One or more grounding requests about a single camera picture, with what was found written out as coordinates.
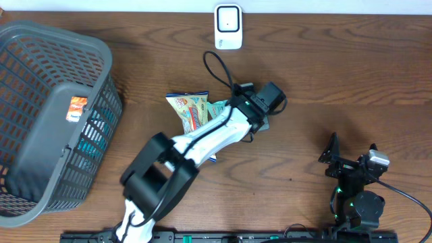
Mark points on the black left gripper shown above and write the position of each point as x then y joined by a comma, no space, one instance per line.
262,121

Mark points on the white barcode scanner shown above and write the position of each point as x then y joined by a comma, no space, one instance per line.
228,26

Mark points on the grey plastic shopping basket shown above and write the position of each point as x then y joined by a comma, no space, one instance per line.
47,163

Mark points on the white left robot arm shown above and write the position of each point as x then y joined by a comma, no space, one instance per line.
163,171

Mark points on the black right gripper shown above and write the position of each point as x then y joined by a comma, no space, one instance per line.
343,165

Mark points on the yellow snack bag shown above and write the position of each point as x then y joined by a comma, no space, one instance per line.
191,108

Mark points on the orange tissue pack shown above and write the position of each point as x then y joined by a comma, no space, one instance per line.
75,110

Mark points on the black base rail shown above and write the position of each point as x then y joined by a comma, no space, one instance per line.
245,237

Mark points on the teal wet wipes pack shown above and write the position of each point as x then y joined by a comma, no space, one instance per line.
216,108

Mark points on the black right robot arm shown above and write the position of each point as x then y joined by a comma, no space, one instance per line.
355,208

